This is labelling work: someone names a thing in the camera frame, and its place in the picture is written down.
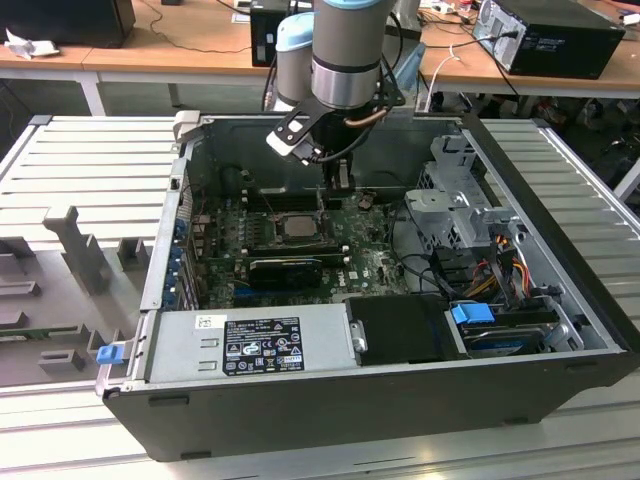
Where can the black desktop computer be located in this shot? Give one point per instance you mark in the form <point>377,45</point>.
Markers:
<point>565,45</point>

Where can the crumpled white paper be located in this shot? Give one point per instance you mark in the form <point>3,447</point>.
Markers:
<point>30,47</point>

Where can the green RAM stick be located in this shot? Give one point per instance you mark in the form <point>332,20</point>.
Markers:
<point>30,332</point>

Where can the hard disk drive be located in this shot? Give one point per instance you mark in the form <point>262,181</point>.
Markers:
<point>500,342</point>

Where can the black plastic shroud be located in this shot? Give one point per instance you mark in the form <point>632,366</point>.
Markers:
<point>400,330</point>

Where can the black open PC case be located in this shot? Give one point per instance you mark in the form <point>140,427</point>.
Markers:
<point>300,415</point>

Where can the small black upright box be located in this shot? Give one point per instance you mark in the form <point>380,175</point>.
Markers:
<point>262,35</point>

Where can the black RAM slot bank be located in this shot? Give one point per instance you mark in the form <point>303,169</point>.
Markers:
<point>295,247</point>
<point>285,199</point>

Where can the wooden desk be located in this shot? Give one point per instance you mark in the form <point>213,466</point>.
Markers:
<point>190,60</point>

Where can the blue case latch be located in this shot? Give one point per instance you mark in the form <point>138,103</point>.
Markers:
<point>110,354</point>

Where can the blue disk carrier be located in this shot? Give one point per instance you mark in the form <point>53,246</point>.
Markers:
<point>472,316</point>

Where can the silver CPU plate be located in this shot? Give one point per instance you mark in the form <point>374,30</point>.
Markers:
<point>302,226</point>

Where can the grey power supply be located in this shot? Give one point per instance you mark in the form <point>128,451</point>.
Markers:
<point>175,350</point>

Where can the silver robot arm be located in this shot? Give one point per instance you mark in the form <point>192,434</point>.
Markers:
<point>345,60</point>

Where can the green motherboard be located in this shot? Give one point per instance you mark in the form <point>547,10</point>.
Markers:
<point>360,280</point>

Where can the blue card retention clips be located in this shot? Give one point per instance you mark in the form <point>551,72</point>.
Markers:
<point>176,260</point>

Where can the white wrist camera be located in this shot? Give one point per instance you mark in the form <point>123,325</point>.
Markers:
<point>285,145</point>

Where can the silver drive cage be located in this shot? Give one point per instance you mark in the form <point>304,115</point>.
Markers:
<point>435,205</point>

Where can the grey parts rack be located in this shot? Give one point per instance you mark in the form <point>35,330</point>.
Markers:
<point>80,250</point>

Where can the large black box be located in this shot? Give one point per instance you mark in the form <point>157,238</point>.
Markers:
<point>65,20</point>

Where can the CPU socket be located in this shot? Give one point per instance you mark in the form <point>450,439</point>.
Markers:
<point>279,234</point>

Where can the pale blue teach pendant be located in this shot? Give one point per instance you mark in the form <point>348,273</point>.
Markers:
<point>412,65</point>

